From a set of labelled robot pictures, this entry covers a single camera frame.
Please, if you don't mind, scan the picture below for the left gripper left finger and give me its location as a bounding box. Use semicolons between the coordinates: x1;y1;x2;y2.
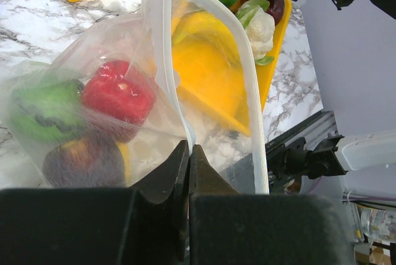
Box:
1;141;189;264

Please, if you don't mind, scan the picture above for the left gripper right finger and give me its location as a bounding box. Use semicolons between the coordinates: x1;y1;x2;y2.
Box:
189;145;355;264

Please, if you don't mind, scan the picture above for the red strawberry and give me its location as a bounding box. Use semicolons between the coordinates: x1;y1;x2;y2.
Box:
81;60;156;143

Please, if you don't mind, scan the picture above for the clear zip top bag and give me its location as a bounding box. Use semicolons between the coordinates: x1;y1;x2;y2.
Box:
1;0;269;194

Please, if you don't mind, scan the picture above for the yellow lemon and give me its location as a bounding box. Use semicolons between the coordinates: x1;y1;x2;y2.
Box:
172;11;244;122

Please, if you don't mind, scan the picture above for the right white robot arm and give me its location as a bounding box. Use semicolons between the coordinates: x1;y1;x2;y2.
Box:
267;0;395;186

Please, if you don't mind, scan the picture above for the dark red plum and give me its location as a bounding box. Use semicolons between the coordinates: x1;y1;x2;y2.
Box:
266;0;285;25

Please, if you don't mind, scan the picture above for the white cauliflower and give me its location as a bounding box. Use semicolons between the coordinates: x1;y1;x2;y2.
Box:
236;0;275;66

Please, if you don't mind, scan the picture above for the aluminium frame rail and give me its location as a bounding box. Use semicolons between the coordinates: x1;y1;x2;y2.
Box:
265;111;338;169

